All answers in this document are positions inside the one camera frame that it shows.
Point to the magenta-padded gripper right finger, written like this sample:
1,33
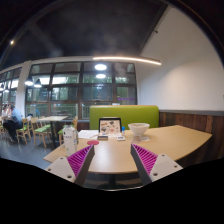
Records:
160,165

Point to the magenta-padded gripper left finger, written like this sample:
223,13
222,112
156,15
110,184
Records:
63,166

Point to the clear black-capped water bottle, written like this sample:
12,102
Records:
70,140

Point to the flat round red coaster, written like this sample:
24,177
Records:
93,142

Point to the wooden chairs with green cushions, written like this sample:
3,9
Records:
41,130

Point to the white ceramic bowl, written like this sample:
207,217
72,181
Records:
138,128

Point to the small dark box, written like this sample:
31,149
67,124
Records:
102,137

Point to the wooden dining table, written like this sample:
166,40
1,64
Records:
52,118

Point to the small blue-capped white tube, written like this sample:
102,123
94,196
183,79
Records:
123,130

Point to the green upholstered bench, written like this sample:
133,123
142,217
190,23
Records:
133,115

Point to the black sticker-covered tablet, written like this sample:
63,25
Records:
110,126

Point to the person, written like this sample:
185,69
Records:
4,111
15,120

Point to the pendant ceiling lamps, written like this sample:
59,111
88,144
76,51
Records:
100,67

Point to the curved linear ceiling light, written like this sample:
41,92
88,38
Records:
126,59

